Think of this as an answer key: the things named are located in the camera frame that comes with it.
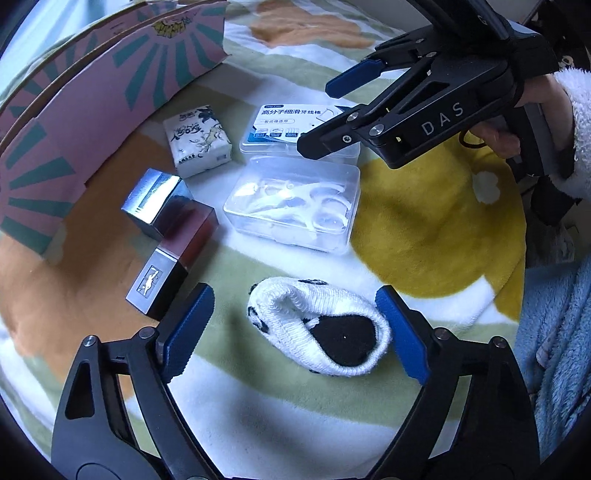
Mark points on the silver metallic box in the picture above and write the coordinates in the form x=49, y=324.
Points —
x=152, y=198

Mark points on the clear plastic floss box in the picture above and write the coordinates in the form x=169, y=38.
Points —
x=295, y=138

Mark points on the person's right forearm white sleeve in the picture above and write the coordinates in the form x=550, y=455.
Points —
x=581, y=129

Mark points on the white printed tissue packet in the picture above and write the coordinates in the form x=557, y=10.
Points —
x=198, y=138

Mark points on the pink and teal cardboard box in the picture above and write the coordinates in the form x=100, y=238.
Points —
x=92, y=115

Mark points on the pile of white floss picks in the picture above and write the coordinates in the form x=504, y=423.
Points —
x=300, y=203

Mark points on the light blue fleece blanket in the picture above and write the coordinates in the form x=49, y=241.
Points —
x=558, y=350

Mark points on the person's right hand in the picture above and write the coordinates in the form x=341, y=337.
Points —
x=542, y=92

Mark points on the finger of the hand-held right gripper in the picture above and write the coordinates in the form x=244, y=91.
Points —
x=330, y=138
x=353, y=77

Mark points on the dark red silver-ended box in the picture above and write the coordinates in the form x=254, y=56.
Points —
x=194, y=235

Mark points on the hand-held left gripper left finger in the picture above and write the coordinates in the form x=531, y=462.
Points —
x=191, y=330

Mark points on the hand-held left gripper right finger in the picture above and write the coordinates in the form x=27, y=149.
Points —
x=404, y=334

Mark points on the white and black sock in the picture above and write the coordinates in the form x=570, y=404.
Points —
x=295, y=314

